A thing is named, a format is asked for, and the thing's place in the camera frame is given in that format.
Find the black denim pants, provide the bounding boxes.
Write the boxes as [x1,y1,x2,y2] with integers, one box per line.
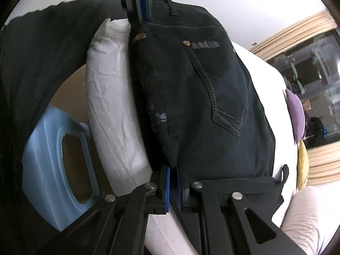
[129,0,275,205]

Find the white bed mattress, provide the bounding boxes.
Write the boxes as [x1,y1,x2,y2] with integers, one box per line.
[145,42,298,254]

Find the blue plastic storage bin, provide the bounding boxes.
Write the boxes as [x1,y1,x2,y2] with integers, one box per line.
[22,106,103,231]

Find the yellow cushion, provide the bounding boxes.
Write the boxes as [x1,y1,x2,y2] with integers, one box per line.
[296,139,309,191]

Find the purple cushion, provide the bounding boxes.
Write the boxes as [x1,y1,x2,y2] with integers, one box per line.
[285,89,305,143]

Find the dark glass window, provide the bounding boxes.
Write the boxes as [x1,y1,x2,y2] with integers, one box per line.
[267,28,339,149]

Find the beige curtain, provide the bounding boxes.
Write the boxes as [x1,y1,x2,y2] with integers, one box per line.
[250,10,338,61]

